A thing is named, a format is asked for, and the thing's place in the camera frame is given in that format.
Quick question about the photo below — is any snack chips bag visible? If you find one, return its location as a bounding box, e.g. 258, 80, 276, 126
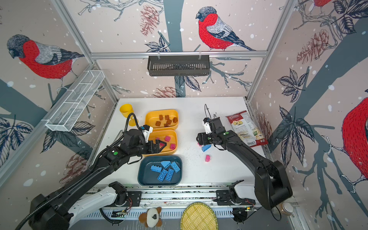
227, 111, 268, 147

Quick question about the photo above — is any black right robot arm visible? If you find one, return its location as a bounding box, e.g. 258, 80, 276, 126
196, 117, 293, 210

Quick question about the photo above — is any blue lego brick front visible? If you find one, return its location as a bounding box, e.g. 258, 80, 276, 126
157, 169, 168, 182

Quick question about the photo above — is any woven bamboo tray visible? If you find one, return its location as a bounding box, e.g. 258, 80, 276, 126
180, 202, 219, 230

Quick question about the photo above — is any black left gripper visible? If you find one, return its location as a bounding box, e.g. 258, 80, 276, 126
129, 139, 168, 158

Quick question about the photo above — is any long blue lego brick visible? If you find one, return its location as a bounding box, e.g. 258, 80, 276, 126
150, 165, 162, 173

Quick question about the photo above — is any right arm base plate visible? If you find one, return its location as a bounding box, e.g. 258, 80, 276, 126
213, 190, 256, 206

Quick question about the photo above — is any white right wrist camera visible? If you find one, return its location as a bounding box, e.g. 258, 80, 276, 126
202, 117, 212, 134

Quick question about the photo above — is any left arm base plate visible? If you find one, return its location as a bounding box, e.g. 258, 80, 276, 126
110, 191, 142, 208

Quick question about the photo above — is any white wire mesh basket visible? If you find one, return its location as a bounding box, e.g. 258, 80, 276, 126
46, 70, 105, 132

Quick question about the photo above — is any blue lego brick large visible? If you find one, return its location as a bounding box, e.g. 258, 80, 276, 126
165, 169, 174, 182

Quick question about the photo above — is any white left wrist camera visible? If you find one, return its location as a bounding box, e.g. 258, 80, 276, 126
140, 125, 153, 143

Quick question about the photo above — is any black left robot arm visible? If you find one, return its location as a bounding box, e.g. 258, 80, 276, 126
16, 127, 167, 230

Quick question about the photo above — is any plush dog toy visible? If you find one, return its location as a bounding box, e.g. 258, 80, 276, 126
139, 207, 163, 228

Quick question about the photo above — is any far yellow plastic bin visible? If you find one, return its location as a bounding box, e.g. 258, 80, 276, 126
145, 109, 179, 131

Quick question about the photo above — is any dark teal plastic bin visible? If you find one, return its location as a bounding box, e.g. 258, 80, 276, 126
138, 155, 183, 186

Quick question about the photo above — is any near yellow plastic bin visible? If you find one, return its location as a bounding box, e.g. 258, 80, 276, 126
143, 129, 178, 157

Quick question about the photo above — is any black wall basket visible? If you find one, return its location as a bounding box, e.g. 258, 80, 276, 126
147, 55, 210, 77

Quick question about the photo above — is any yellow plastic goblet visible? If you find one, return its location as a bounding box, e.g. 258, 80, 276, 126
119, 103, 139, 127

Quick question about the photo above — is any yellow plastic bin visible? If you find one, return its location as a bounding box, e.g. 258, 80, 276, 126
145, 109, 179, 131
143, 129, 178, 157

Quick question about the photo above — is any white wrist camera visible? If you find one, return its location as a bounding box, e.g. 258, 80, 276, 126
202, 117, 212, 134
140, 125, 153, 143

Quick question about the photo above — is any amber glass jar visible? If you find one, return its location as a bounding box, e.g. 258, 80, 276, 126
278, 201, 294, 216

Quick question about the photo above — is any blue sloped lego brick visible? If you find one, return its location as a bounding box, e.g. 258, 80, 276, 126
161, 161, 172, 169

